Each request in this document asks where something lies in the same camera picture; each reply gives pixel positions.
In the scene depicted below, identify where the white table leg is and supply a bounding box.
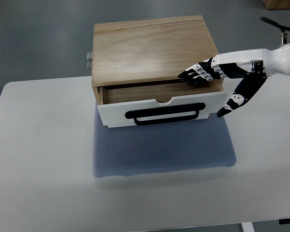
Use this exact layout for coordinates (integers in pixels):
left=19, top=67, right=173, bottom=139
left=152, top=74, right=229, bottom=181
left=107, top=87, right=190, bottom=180
left=241, top=222, right=255, bottom=232

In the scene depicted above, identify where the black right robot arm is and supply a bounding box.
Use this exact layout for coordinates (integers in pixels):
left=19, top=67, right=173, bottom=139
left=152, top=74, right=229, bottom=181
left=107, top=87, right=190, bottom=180
left=261, top=16, right=290, bottom=77

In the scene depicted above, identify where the blue mesh cushion mat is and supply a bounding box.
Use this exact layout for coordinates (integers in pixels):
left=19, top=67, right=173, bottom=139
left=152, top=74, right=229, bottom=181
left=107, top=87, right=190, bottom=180
left=93, top=112, right=236, bottom=178

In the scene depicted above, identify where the brown cardboard box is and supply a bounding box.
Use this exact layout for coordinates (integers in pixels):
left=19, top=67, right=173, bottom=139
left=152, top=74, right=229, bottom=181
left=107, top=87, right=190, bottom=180
left=262, top=0, right=290, bottom=10

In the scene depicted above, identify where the metal bracket behind cabinet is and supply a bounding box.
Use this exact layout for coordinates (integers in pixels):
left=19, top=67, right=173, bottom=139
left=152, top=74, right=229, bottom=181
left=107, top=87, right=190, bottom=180
left=86, top=52, right=93, bottom=71

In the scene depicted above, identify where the wooden drawer cabinet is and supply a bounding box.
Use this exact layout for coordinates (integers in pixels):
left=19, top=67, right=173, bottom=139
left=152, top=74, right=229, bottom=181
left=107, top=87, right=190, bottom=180
left=91, top=15, right=226, bottom=128

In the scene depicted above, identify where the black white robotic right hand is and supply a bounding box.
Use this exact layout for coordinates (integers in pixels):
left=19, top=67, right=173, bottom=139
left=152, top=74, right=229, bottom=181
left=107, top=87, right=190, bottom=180
left=178, top=43, right=290, bottom=117

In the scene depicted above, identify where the white drawer black handle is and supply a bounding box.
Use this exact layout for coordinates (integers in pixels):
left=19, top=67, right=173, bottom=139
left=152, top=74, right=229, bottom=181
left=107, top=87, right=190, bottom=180
left=97, top=80, right=228, bottom=128

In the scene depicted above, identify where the black table control panel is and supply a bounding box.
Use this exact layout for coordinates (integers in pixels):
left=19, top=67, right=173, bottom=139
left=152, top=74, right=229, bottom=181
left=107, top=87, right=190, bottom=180
left=278, top=218, right=290, bottom=225

